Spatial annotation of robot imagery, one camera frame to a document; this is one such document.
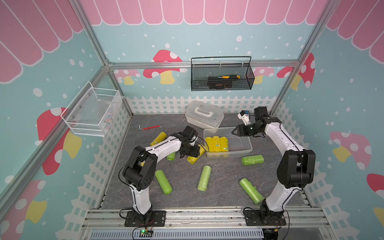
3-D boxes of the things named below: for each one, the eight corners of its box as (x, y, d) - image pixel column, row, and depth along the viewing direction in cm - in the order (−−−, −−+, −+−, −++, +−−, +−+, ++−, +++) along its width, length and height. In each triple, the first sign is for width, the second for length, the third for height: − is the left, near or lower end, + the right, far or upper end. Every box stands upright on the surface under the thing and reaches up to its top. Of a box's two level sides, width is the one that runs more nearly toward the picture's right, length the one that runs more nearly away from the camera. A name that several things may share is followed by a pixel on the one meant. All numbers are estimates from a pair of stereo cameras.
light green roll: (196, 189, 86) (196, 187, 83) (203, 166, 94) (203, 164, 92) (206, 192, 85) (206, 190, 82) (211, 169, 93) (212, 166, 91)
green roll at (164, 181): (166, 196, 83) (165, 194, 80) (154, 174, 91) (153, 172, 88) (174, 190, 85) (173, 188, 82) (162, 169, 93) (161, 167, 90)
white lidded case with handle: (184, 124, 117) (183, 112, 106) (195, 107, 128) (195, 95, 118) (214, 135, 110) (216, 123, 100) (223, 117, 122) (226, 105, 111)
